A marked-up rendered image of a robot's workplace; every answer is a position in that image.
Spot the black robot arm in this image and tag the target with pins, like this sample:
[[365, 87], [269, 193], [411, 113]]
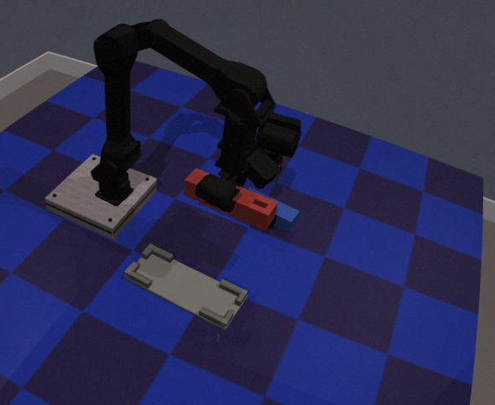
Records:
[[239, 87]]

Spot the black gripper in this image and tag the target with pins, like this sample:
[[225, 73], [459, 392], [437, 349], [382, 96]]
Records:
[[221, 190]]

